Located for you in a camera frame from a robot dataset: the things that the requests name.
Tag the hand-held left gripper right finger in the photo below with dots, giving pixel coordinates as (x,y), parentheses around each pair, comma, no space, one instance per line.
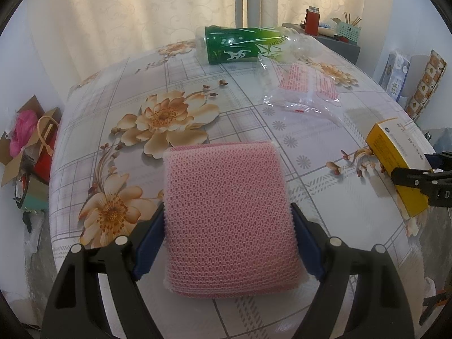
(307,240)

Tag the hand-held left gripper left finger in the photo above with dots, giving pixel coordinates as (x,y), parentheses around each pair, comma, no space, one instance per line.
(150,240)

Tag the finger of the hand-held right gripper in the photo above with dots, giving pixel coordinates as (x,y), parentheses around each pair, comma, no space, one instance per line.
(439,160)
(409,178)

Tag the yellow white cardboard box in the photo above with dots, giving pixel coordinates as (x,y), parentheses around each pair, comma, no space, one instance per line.
(385,152)

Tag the pink mesh sponge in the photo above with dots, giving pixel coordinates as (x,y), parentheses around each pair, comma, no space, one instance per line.
(229,219)

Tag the clear plastic bag pink print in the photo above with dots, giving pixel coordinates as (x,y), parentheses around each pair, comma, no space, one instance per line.
(326,86)
(295,77)

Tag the green label plastic bottle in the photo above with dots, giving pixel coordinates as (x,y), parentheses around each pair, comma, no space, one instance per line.
(240,44)

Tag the orange patterned mat roll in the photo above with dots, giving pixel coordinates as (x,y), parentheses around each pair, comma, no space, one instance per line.
(425,84)

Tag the white blue tissue pack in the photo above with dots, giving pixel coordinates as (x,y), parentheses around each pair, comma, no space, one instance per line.
(395,76)

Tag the grey cabinet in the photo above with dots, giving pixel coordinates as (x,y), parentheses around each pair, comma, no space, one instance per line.
(344,51)

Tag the floral tablecloth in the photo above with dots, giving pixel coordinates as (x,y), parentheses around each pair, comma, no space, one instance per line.
(229,113)

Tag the teal utensil holder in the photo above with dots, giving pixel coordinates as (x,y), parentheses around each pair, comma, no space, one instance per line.
(349,33)

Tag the brown cardboard box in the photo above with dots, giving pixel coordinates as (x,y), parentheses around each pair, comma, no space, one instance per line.
(14,162)

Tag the bundle of wooden chopsticks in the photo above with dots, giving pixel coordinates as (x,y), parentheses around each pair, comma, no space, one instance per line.
(353,19)

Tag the cream cylinder roll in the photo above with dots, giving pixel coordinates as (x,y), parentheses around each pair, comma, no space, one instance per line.
(326,32)

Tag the red thermos bottle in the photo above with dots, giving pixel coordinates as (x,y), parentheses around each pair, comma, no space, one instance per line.
(311,23)

